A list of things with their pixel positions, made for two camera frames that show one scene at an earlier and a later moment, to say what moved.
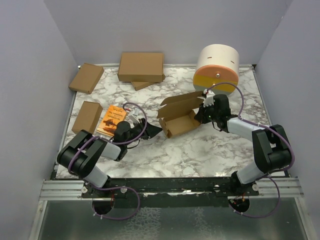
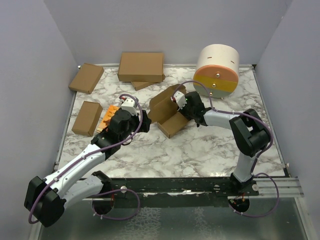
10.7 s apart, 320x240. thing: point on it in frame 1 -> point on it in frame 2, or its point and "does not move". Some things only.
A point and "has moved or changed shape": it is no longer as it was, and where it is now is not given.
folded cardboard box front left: [87, 117] does not move
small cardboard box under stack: [138, 85] does not move
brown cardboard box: [177, 114] has moved or changed shape
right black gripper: [200, 116] -> [183, 111]
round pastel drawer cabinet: [217, 63] does not move
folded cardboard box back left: [87, 78] does not move
